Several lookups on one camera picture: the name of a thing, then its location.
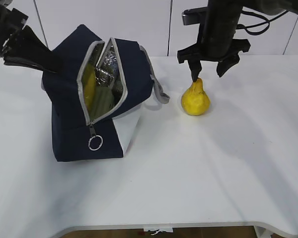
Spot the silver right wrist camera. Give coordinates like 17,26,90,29
181,7,208,26

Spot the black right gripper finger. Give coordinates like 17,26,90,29
188,60,202,81
216,54,240,77

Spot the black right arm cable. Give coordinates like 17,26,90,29
235,4,289,36

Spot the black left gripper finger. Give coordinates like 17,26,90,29
7,25,63,71
3,56,59,73

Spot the glass container green lid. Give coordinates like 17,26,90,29
89,87,115,120

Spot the yellow pear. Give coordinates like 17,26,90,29
181,78,211,116

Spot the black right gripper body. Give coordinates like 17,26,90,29
177,0,250,63

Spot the yellow banana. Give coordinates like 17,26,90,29
82,63,96,111

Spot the navy insulated lunch bag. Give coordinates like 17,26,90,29
42,25,170,162

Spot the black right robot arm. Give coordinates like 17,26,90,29
177,0,298,82

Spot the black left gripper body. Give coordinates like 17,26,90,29
0,4,28,58

